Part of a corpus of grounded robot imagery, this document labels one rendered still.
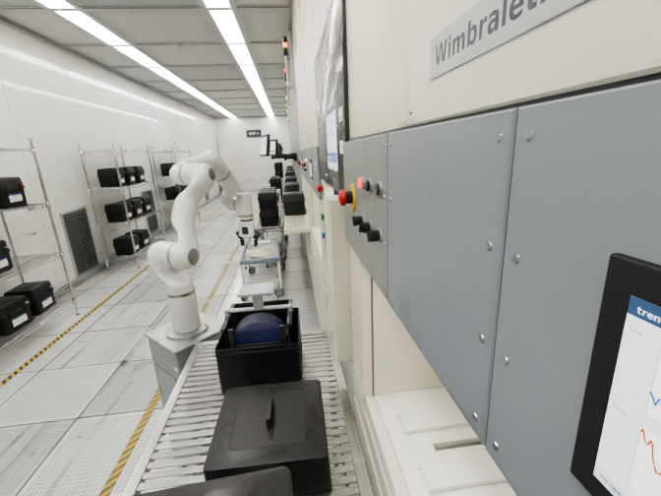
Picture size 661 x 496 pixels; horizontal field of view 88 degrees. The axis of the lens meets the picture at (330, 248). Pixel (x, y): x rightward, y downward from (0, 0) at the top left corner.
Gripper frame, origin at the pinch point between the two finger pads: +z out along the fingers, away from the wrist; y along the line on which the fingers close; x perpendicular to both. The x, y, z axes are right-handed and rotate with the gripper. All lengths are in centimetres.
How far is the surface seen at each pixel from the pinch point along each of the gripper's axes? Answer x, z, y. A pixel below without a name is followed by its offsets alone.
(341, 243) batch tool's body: -81, -26, 84
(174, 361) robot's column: -76, 31, 6
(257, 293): -82, -7, 54
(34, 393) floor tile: -50, 101, -155
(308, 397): -99, 15, 78
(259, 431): -114, 15, 70
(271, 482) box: -137, 0, 87
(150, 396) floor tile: -30, 101, -71
